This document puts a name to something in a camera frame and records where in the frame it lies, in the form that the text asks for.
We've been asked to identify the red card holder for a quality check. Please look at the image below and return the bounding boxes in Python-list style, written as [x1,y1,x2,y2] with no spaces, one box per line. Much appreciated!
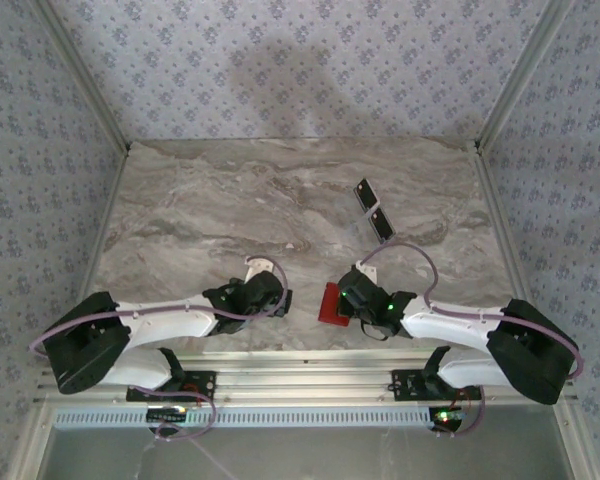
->
[317,282,352,327]

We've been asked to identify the black VIP credit card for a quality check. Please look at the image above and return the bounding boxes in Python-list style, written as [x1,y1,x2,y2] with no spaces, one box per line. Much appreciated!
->
[367,207,398,239]
[353,177,384,211]

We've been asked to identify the aluminium extrusion base rails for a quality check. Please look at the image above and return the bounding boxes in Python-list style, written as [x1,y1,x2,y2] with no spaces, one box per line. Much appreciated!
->
[33,349,579,407]

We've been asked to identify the black controller board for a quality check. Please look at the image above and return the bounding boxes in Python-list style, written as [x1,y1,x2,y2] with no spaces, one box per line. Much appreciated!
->
[147,407,190,425]
[429,407,470,432]

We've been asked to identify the grey metal panel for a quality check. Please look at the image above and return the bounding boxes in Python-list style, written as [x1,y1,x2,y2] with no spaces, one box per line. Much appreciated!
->
[44,427,579,480]

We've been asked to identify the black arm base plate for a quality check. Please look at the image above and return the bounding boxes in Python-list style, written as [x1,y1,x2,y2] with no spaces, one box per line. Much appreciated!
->
[390,368,484,402]
[126,368,218,404]

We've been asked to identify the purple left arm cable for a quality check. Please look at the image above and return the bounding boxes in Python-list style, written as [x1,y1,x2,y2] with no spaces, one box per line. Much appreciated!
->
[28,257,288,444]

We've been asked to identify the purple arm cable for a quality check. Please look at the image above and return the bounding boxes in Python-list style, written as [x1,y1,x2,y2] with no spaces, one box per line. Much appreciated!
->
[28,257,288,444]
[355,242,583,440]

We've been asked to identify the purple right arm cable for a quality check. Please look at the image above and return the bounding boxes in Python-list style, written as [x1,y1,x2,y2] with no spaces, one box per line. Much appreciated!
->
[355,242,583,440]

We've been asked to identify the grey slotted cable duct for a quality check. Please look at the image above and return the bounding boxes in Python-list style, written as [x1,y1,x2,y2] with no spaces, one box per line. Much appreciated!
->
[53,409,434,430]

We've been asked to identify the aluminium table side rail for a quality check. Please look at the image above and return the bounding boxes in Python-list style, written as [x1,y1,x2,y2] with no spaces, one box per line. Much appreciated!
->
[72,142,132,321]
[472,140,551,364]

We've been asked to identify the aluminium corner post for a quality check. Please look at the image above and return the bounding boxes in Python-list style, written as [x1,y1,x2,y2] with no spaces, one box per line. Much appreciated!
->
[32,0,132,154]
[477,0,579,151]

